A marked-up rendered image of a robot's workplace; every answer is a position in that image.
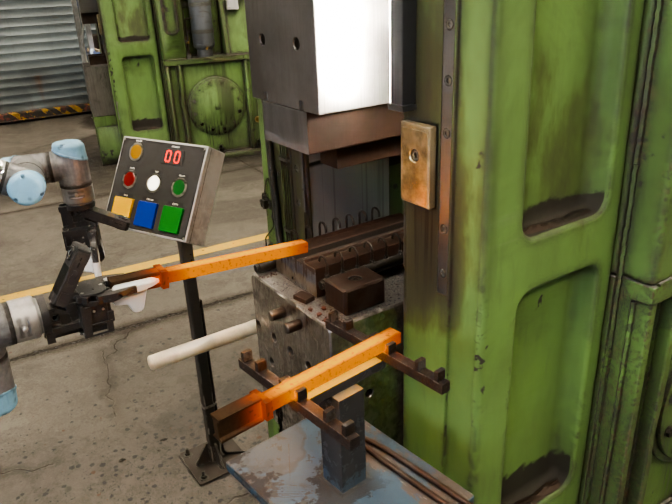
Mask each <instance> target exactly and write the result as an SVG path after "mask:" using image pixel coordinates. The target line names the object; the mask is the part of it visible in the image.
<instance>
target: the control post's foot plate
mask: <svg viewBox="0 0 672 504"><path fill-rule="evenodd" d="M223 447H224V450H225V451H226V452H231V451H242V450H241V448H240V447H239V446H238V445H237V444H236V442H235V441H234V440H233V439H230V440H228V441H226V442H224V443H223ZM213 452H214V459H215V461H214V462H213V461H212V460H211V453H210V446H209V443H208V442H205V443H203V444H201V445H198V446H196V447H194V448H191V449H189V450H188V448H186V449H185V451H184V452H182V453H180V455H179V458H180V460H181V462H182V463H183V465H184V466H186V468H187V471H188V473H189V474H190V475H192V476H193V477H194V479H195V481H196V482H197V483H198V484H199V486H201V487H202V486H205V485H208V484H210V483H212V482H214V481H217V480H219V479H223V478H226V477H227V476H229V475H230V473H229V472H228V471H227V466H226V462H227V461H229V460H230V459H232V458H234V457H236V456H238V455H240V454H241V453H235V454H225V453H223V452H222V450H221V446H220V452H221V456H220V453H219V450H218V447H217V444H216V443H214V444H213Z"/></svg>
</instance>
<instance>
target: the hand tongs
mask: <svg viewBox="0 0 672 504"><path fill-rule="evenodd" d="M367 443H368V444H371V445H373V446H375V447H377V448H379V449H380V450H382V451H384V452H386V453H387V454H389V455H390V456H392V457H393V458H395V459H396V460H398V461H399V462H401V463H402V464H404V465H405V466H407V467H408V468H410V469H411V470H413V471H414V472H416V473H417V474H419V475H420V476H421V477H423V478H424V479H426V480H427V481H429V482H430V483H432V484H433V485H435V486H436V487H438V488H439V489H441V490H442V491H444V492H445V493H447V494H448V495H450V496H451V497H452V498H454V499H455V500H457V501H458V502H460V503H461V504H473V503H472V502H470V501H469V500H467V499H466V498H464V497H463V496H461V495H460V494H458V493H457V492H455V491H454V490H452V489H451V488H449V487H448V486H446V485H445V484H443V483H442V482H440V481H439V480H437V479H436V478H434V477H433V476H431V475H430V474H428V473H427V472H425V471H424V470H422V469H421V468H419V467H418V466H416V465H415V464H413V463H412V462H410V461H409V460H407V459H406V458H404V457H403V456H401V455H400V454H398V453H396V452H395V451H393V450H392V449H390V448H389V447H387V446H385V445H383V444H382V443H380V442H378V441H376V440H374V439H372V438H369V437H367V436H365V450H366V451H367V452H368V453H369V454H370V455H372V456H373V457H374V458H375V459H377V460H378V461H379V462H381V463H382V464H383V465H385V466H386V467H388V468H389V469H390V470H392V471H393V472H395V473H396V474H397V475H399V476H400V477H402V478H403V479H405V480H406V481H407V482H409V483H410V484H412V485H413V486H414V487H416V488H417V489H419V490H420V491H422V492H423V493H424V494H426V495H427V496H429V497H430V498H432V499H433V500H434V501H436V502H437V503H439V504H450V503H449V502H447V501H446V500H444V499H443V498H441V497H440V496H439V495H437V494H436V493H434V492H433V491H431V490H430V489H428V488H427V487H426V486H424V485H423V484H421V483H420V482H418V481H417V480H415V479H414V478H413V477H411V476H410V475H408V474H407V473H405V472H404V471H402V470H401V469H400V468H398V467H397V466H395V465H394V464H392V463H391V462H390V461H388V460H387V459H385V458H384V457H382V456H381V455H380V454H378V453H377V452H376V451H375V450H374V449H372V448H371V447H370V446H369V445H368V444H367Z"/></svg>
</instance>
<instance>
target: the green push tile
mask: <svg viewBox="0 0 672 504"><path fill-rule="evenodd" d="M183 213H184V209H183V208H178V207H172V206H167V205H164V206H163V210H162V214H161V218H160V222H159V226H158V230H159V231H163V232H168V233H173V234H177V235H178V234H179V230H180V226H181V222H182V218H183Z"/></svg>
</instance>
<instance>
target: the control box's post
mask: <svg viewBox="0 0 672 504"><path fill-rule="evenodd" d="M177 245H178V252H179V259H180V263H181V264H183V263H188V262H193V261H194V254H193V247H192V244H188V243H184V242H179V241H177ZM183 283H184V290H185V296H186V303H187V310H188V317H189V324H190V330H191V337H192V338H193V339H194V340H196V339H199V338H202V337H204V330H203V322H202V315H201V308H200V301H199V293H198V286H197V279H196V277H194V278H189V279H185V280H183ZM194 357H195V364H196V371H197V378H198V385H199V391H200V398H201V404H203V406H204V407H206V406H209V405H211V404H214V402H213V395H212V387H211V380H210V373H209V366H208V359H207V352H204V353H201V354H198V355H195V356H194ZM214 411H215V409H214V406H213V407H211V408H208V409H205V410H204V409H203V408H202V412H203V418H204V425H205V432H206V439H207V442H208V443H209V446H210V453H211V460H212V461H213V462H214V461H215V459H214V452H213V444H214V443H216V444H217V447H218V450H219V453H220V456H221V452H220V445H219V441H218V440H217V439H216V438H215V437H214V436H213V434H214V433H215V431H214V424H213V418H212V417H211V416H210V413H212V412H214Z"/></svg>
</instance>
